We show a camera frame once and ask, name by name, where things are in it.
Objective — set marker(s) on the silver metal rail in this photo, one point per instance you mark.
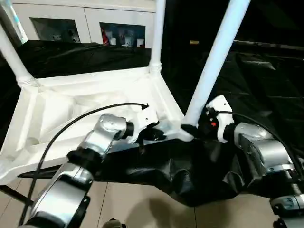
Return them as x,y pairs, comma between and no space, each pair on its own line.
270,45

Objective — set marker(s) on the black folding table stand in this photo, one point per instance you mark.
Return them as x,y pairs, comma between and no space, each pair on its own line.
14,194

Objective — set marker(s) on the black work mat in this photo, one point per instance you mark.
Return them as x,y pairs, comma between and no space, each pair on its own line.
266,95

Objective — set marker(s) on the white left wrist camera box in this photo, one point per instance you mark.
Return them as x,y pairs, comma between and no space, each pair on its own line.
145,116

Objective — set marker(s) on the white plastic table leg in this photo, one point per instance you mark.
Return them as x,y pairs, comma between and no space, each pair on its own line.
12,54
157,33
216,57

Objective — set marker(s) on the small yellow label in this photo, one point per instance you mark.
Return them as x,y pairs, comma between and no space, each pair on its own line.
194,42

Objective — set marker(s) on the dark robot left foot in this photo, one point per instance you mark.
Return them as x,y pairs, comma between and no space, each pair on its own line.
114,223

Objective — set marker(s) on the teal plastic object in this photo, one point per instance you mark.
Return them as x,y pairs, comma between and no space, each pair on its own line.
15,19

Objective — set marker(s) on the white plastic table top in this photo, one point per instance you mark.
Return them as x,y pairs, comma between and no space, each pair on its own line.
71,95

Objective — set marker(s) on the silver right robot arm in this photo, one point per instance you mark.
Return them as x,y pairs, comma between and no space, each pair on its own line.
261,148

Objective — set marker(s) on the white glass-door cabinet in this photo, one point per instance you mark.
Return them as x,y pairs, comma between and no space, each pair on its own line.
85,12

